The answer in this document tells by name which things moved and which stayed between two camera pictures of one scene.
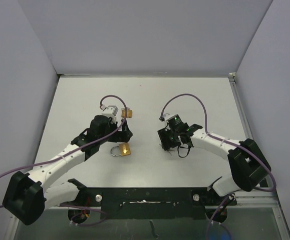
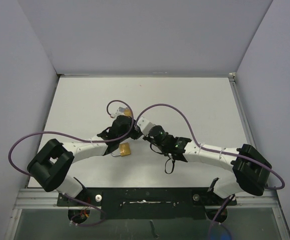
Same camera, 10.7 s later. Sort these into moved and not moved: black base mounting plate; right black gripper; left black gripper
Moved: left black gripper; right black gripper
Not moved: black base mounting plate
